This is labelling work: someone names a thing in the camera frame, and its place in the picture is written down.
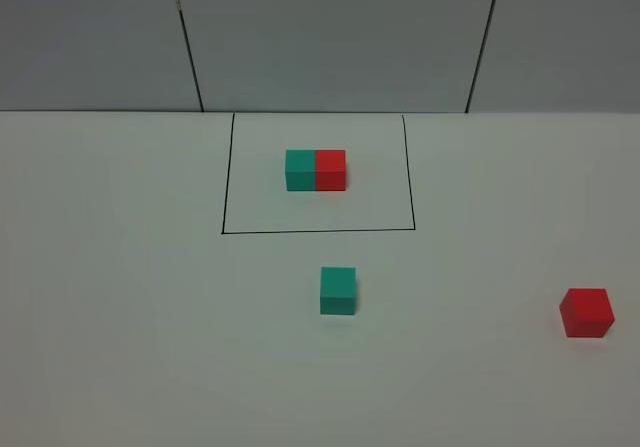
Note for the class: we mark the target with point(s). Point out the red template cube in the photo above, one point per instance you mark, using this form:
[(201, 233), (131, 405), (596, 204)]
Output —
[(331, 170)]

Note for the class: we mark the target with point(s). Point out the green template cube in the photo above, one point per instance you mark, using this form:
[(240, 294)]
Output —
[(300, 170)]

